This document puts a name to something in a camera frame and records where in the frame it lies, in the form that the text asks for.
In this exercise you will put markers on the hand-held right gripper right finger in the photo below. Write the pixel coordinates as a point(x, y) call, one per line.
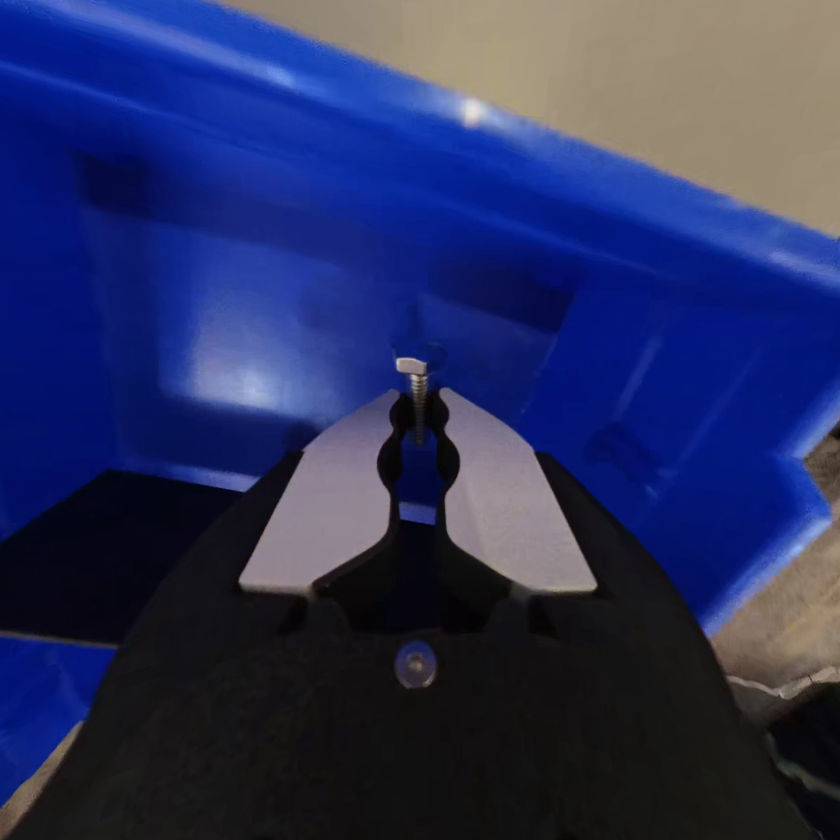
point(519, 519)

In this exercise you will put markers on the blue bin with black divider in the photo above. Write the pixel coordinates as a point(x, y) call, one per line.
point(263, 263)

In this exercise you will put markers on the steel hex bolt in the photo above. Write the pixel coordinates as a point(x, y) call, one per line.
point(414, 381)

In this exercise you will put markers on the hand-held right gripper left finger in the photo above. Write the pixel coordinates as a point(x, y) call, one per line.
point(322, 519)

